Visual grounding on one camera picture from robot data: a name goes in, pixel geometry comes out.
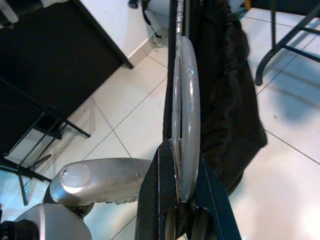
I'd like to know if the black shirt with white print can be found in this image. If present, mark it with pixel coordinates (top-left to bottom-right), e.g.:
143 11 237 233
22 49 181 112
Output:
162 0 269 196

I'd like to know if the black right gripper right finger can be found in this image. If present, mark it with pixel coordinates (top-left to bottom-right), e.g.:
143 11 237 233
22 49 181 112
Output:
184 151 242 240

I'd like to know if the black metal clothes rack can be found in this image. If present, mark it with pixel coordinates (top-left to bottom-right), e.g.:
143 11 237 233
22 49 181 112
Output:
0 0 320 206

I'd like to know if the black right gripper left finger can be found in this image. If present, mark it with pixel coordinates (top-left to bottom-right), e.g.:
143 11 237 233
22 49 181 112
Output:
134 138 181 240

